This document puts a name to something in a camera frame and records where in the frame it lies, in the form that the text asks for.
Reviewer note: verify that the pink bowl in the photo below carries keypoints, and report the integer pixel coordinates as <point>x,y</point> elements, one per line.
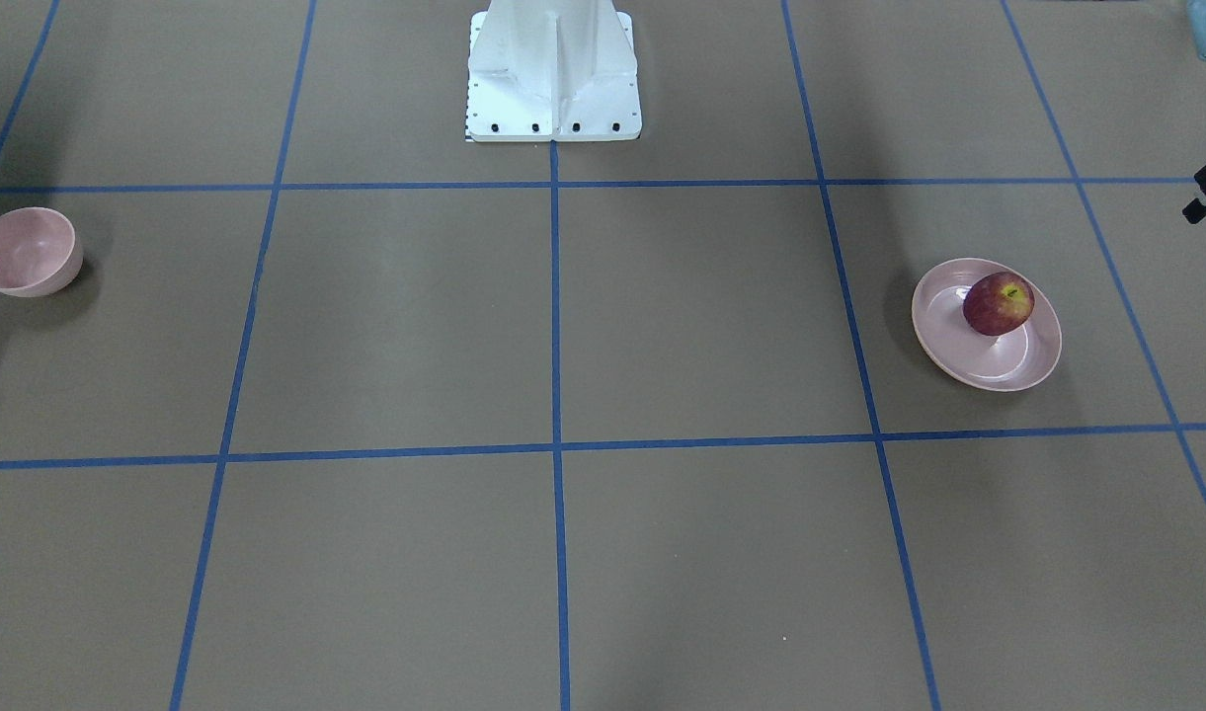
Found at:
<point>40,252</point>

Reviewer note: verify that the red apple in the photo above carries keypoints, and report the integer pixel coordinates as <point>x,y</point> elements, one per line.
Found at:
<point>998,304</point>

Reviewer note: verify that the pink plate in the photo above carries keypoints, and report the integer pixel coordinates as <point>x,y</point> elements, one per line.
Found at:
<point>1013,362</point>

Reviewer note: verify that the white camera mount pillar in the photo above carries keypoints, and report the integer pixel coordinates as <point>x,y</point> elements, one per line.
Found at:
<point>552,71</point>

